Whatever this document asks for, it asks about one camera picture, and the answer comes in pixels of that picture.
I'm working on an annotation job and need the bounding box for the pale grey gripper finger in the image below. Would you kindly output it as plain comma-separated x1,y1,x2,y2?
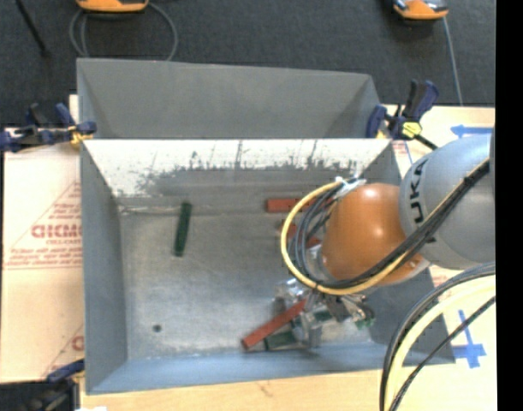
291,313,324,349
273,277,307,317

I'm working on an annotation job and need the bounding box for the dark green flat block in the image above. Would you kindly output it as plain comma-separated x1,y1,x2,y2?
263,331,300,352
173,201,193,258

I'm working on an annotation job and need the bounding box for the red-brown flat block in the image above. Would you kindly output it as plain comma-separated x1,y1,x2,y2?
280,222,323,250
241,299,308,352
266,198,306,214

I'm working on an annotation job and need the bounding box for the grey metal bin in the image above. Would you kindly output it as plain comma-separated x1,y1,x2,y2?
75,57,455,396

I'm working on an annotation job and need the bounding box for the brown cardboard board, red print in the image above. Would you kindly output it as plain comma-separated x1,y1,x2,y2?
0,142,86,385

